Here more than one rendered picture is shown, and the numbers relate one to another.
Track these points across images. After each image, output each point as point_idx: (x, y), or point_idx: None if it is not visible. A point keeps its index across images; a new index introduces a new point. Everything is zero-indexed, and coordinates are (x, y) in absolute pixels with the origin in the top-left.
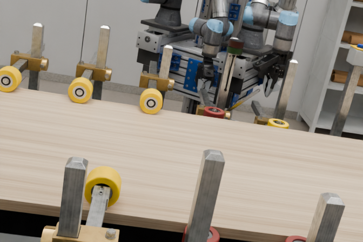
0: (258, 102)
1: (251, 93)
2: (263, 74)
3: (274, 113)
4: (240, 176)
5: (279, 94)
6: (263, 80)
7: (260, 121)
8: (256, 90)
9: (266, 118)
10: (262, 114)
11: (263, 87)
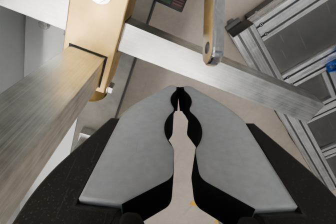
0: (293, 114)
1: None
2: (327, 200)
3: (83, 65)
4: None
5: (23, 128)
6: (253, 144)
7: None
8: (215, 26)
9: (113, 32)
10: (176, 53)
11: (217, 103)
